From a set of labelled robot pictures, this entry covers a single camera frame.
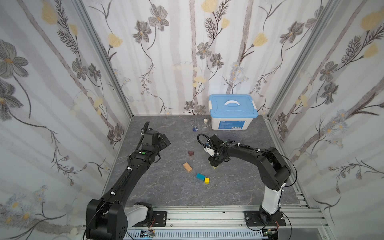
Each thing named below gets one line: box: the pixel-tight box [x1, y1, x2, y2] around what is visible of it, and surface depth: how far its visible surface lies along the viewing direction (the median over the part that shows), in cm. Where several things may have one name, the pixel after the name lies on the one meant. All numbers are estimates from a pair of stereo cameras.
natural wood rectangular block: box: [183, 162, 193, 173], surface depth 92 cm
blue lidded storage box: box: [208, 94, 259, 130], surface depth 106 cm
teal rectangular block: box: [196, 173, 206, 181], surface depth 90 cm
